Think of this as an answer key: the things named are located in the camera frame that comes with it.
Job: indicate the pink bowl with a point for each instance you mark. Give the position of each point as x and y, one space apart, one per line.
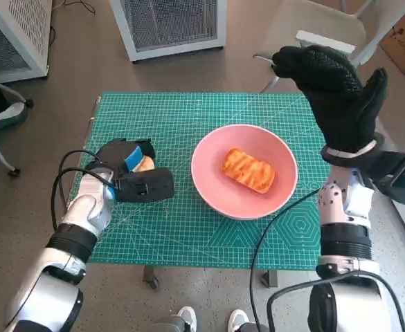
205 186

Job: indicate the white cabinet with mesh front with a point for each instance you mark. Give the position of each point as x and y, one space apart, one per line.
171 20

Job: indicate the green cutting mat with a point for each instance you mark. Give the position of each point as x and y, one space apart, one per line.
174 235

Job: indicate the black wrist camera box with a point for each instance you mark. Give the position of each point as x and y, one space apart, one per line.
399 173
146 185

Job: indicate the beige office chair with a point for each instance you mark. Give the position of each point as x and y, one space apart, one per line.
309 17

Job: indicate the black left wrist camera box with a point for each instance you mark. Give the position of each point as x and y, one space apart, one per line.
146 185

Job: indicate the black gloved right hand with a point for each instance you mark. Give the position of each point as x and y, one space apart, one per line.
340 103

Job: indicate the black left hand blue tape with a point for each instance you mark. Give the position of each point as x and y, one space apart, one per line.
115 152

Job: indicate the grey wheeled chair frame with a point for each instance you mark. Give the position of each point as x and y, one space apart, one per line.
13 172

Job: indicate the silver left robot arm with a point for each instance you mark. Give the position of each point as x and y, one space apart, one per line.
88 207

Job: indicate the white perforated metal cabinet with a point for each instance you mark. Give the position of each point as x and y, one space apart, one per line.
22 27

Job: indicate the round toy bread bun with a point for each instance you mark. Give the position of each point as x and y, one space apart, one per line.
146 165

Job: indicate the person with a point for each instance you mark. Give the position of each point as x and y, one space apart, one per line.
1 114

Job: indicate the rectangular orange toy bread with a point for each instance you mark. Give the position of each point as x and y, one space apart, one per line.
249 169

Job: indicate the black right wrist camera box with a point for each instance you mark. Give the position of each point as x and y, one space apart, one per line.
399 173

